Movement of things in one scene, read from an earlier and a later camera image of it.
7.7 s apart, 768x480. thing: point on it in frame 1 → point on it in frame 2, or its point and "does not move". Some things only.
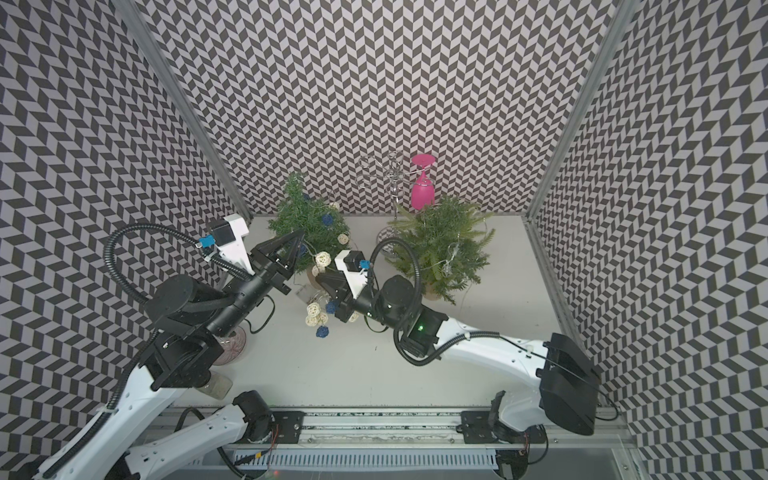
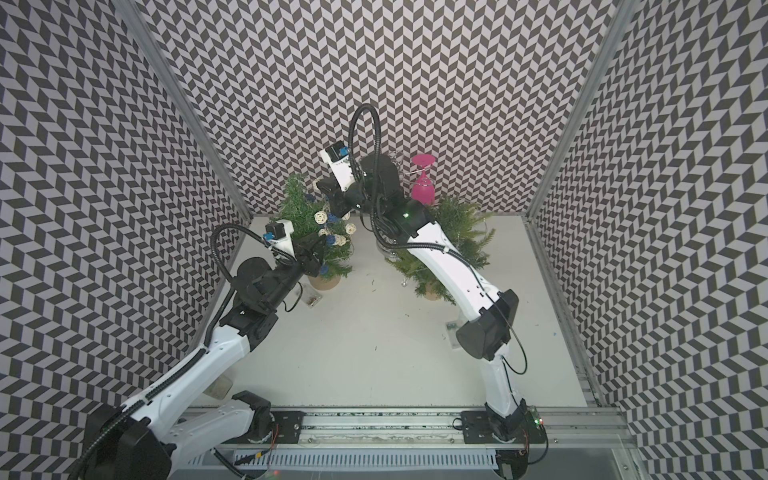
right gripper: x=344 y=299 → x=329 y=185
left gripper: x=264 y=265 → x=310 y=263
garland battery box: x=307 y=293 does not move
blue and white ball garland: x=315 y=313 → x=323 y=217
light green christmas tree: x=444 y=241 does not move
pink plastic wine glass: x=423 y=189 does not move
